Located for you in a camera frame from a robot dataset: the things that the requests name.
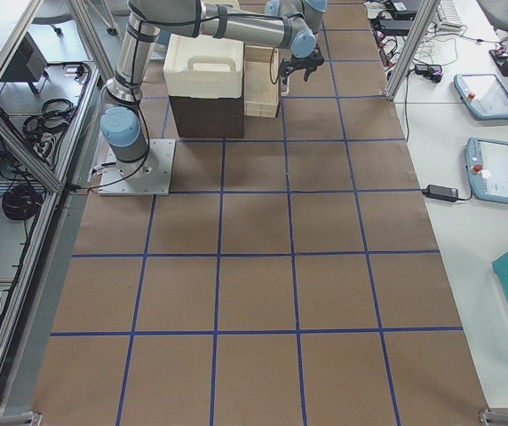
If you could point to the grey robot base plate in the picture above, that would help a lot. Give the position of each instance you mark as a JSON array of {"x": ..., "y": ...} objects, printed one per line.
[{"x": 153, "y": 177}]

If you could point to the dark brown wooden cabinet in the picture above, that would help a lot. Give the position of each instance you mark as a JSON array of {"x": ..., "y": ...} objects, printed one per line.
[{"x": 208, "y": 118}]

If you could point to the white plastic tray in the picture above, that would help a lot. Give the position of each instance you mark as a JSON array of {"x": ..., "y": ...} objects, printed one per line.
[{"x": 204, "y": 67}]

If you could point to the grey electronics box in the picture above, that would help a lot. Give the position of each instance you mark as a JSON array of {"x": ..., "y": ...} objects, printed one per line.
[{"x": 27, "y": 65}]

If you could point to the aluminium frame post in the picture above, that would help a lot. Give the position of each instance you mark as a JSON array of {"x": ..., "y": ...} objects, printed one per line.
[{"x": 416, "y": 34}]

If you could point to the lower blue teach pendant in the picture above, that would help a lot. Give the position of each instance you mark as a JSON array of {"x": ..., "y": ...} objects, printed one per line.
[{"x": 487, "y": 168}]

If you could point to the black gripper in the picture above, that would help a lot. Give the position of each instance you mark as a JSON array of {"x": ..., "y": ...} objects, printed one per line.
[{"x": 298, "y": 61}]

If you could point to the aluminium frame rail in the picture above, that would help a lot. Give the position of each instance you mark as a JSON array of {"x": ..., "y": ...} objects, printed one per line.
[{"x": 16, "y": 146}]

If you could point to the black power adapter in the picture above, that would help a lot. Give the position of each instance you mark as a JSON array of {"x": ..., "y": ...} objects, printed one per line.
[{"x": 441, "y": 193}]

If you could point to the blue teach pendant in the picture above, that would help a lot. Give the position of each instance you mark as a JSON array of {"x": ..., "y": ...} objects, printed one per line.
[
  {"x": 485, "y": 95},
  {"x": 487, "y": 168}
]

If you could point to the upper blue teach pendant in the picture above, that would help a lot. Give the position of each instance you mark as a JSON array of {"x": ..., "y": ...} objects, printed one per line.
[{"x": 485, "y": 95}]

